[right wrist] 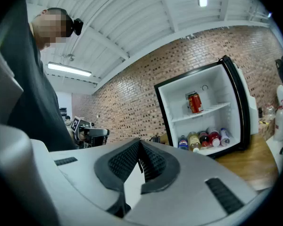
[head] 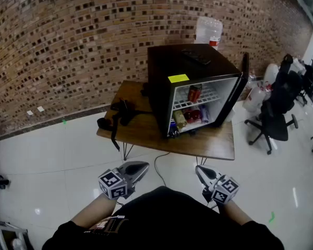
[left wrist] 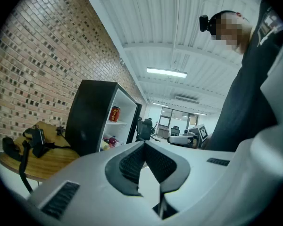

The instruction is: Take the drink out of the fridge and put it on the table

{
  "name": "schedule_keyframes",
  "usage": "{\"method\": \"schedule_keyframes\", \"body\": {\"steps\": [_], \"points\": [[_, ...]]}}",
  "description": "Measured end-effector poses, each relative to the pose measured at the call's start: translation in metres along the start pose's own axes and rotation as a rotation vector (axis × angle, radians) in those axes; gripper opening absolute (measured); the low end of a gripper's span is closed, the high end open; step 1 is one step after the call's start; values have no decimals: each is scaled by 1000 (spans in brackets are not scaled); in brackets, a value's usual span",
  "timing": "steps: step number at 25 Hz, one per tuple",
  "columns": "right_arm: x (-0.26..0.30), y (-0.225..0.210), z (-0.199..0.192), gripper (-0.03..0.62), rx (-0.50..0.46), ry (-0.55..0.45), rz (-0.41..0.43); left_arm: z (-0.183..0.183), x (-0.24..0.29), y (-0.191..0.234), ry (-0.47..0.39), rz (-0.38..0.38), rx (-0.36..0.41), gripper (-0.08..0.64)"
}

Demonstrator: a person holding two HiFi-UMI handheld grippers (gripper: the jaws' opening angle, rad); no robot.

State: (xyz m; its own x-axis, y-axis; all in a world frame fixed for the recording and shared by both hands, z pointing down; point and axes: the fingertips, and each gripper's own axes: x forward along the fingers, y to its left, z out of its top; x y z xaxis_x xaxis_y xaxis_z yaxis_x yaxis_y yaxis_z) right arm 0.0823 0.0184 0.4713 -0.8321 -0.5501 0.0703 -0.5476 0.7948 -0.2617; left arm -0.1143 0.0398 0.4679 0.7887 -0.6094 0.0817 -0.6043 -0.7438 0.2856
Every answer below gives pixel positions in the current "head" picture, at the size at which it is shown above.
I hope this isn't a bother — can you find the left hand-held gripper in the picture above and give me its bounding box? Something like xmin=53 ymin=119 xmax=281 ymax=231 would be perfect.
xmin=98 ymin=161 xmax=150 ymax=200

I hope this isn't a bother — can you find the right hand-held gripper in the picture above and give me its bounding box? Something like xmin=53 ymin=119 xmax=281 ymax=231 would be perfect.
xmin=195 ymin=165 xmax=240 ymax=205

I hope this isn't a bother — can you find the red soda can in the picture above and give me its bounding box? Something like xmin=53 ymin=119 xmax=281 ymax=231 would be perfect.
xmin=187 ymin=84 xmax=203 ymax=103

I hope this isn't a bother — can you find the black mini fridge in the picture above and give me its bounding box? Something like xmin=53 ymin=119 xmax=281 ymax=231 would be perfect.
xmin=147 ymin=43 xmax=250 ymax=140

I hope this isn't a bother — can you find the person's left forearm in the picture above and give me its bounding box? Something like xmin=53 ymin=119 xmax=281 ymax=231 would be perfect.
xmin=71 ymin=193 xmax=118 ymax=229

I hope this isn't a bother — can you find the person's right forearm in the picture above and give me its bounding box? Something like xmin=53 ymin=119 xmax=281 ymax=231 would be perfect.
xmin=218 ymin=199 xmax=254 ymax=227

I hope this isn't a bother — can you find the wooden table with metal legs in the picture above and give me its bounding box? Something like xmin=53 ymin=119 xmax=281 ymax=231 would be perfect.
xmin=96 ymin=80 xmax=236 ymax=166

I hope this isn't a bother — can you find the blue Pepsi can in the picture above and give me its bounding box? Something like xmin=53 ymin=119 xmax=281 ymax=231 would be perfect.
xmin=168 ymin=120 xmax=181 ymax=139

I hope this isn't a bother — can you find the bright red drink bottle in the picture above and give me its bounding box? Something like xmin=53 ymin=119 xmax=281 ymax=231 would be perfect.
xmin=190 ymin=107 xmax=202 ymax=124

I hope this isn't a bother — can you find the purple and white bottle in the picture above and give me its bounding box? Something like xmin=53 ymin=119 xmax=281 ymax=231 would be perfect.
xmin=199 ymin=105 xmax=211 ymax=123

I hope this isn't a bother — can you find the dark red drink bottle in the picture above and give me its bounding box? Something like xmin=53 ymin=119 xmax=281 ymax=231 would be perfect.
xmin=183 ymin=108 xmax=193 ymax=124

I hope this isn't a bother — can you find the gold drink can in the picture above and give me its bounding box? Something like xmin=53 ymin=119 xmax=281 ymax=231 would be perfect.
xmin=172 ymin=109 xmax=189 ymax=129

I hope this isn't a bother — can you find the person's black clothing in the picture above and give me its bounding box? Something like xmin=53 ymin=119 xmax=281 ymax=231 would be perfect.
xmin=41 ymin=185 xmax=285 ymax=250

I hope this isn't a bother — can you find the small black adapter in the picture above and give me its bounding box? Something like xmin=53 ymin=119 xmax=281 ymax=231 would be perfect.
xmin=140 ymin=82 xmax=151 ymax=97

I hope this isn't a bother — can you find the clear jug with red label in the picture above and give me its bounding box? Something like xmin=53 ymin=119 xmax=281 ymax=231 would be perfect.
xmin=242 ymin=85 xmax=267 ymax=113

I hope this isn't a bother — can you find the yellow sticker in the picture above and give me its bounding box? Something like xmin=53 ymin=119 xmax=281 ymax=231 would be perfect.
xmin=168 ymin=73 xmax=190 ymax=83

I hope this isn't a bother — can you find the black remote control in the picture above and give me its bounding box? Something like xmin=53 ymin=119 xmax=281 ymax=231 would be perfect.
xmin=182 ymin=49 xmax=212 ymax=66

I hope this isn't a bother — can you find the white round object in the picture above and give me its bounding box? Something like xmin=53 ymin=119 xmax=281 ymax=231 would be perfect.
xmin=264 ymin=63 xmax=280 ymax=84

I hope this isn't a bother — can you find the large clear water jug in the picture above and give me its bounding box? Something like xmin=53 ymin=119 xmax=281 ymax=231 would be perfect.
xmin=193 ymin=16 xmax=224 ymax=51

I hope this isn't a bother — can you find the grey metal rack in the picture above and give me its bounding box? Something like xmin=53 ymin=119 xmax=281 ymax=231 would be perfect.
xmin=0 ymin=217 xmax=30 ymax=250

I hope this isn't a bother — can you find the thin black cable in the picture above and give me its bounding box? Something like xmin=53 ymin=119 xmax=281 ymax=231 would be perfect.
xmin=153 ymin=152 xmax=171 ymax=188

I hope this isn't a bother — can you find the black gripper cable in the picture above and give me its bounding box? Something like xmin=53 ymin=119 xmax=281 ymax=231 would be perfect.
xmin=201 ymin=187 xmax=220 ymax=211

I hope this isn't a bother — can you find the black strap harness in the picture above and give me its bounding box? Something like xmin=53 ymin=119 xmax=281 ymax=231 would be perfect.
xmin=97 ymin=97 xmax=153 ymax=152

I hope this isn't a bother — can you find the white wire shelf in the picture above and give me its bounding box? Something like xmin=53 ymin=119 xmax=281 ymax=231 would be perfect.
xmin=172 ymin=83 xmax=223 ymax=111

